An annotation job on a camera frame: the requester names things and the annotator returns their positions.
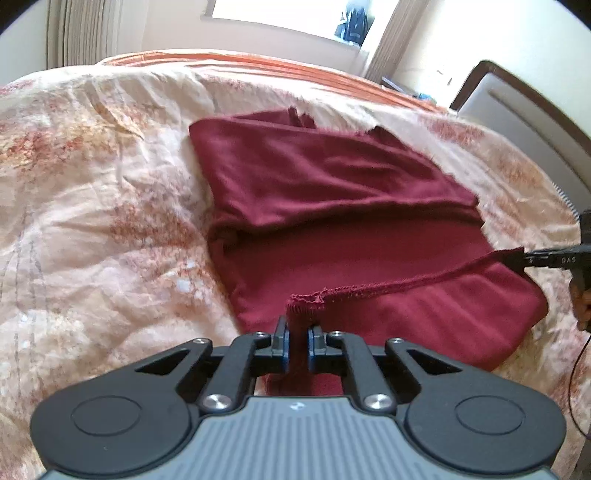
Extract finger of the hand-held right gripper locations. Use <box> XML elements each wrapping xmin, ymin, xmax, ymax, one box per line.
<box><xmin>502</xmin><ymin>246</ymin><xmax>540</xmax><ymax>271</ymax></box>

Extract beige pleated curtain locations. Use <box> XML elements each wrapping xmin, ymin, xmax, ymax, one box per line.
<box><xmin>46</xmin><ymin>0</ymin><xmax>154</xmax><ymax>70</ymax></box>
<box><xmin>364</xmin><ymin>0</ymin><xmax>420</xmax><ymax>85</ymax></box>

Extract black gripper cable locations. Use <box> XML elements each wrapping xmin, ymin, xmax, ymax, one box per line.
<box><xmin>567</xmin><ymin>330</ymin><xmax>591</xmax><ymax>442</ymax></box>

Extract person's right hand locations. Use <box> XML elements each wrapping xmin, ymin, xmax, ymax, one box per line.
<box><xmin>569</xmin><ymin>276</ymin><xmax>591</xmax><ymax>332</ymax></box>

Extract black white houndstooth pillow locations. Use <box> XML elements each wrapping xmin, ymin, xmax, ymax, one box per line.
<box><xmin>554</xmin><ymin>183</ymin><xmax>581</xmax><ymax>219</ymax></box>

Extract grey padded wooden headboard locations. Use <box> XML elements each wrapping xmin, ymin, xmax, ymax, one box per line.
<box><xmin>450</xmin><ymin>59</ymin><xmax>591</xmax><ymax>217</ymax></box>

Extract dark blue backpack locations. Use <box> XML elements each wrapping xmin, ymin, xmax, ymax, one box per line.
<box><xmin>334</xmin><ymin>0</ymin><xmax>371</xmax><ymax>46</ymax></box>

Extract bright window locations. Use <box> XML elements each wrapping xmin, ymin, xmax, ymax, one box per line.
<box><xmin>200</xmin><ymin>0</ymin><xmax>399</xmax><ymax>48</ymax></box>

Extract dark red long-sleeved sweater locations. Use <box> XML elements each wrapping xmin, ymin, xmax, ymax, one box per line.
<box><xmin>188</xmin><ymin>107</ymin><xmax>550</xmax><ymax>398</ymax></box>

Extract orange striped bed sheet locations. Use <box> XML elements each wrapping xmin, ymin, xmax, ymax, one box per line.
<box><xmin>99</xmin><ymin>48</ymin><xmax>450</xmax><ymax>112</ymax></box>

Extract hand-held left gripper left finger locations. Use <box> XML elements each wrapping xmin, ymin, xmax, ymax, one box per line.
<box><xmin>136</xmin><ymin>316</ymin><xmax>291</xmax><ymax>412</ymax></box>

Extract floral beige quilt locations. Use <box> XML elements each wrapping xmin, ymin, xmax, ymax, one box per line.
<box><xmin>0</xmin><ymin>61</ymin><xmax>591</xmax><ymax>480</ymax></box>

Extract grey nightstand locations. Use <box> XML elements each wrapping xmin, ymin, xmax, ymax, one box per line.
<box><xmin>380</xmin><ymin>76</ymin><xmax>417</xmax><ymax>97</ymax></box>

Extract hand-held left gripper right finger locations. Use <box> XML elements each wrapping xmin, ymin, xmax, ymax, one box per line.
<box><xmin>307</xmin><ymin>325</ymin><xmax>463</xmax><ymax>412</ymax></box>

